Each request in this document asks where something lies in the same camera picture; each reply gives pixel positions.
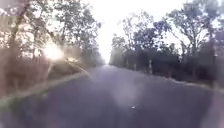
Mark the grey asphalt road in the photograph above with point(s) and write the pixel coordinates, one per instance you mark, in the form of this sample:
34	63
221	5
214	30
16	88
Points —
113	103

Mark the row of trees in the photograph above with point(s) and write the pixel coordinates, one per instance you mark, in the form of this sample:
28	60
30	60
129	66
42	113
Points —
40	43
173	50

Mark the leaf-strewn road verge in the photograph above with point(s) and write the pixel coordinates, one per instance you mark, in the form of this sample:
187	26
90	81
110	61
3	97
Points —
36	89
186	82

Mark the pale post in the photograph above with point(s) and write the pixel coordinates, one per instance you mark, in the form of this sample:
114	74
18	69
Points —
150	66

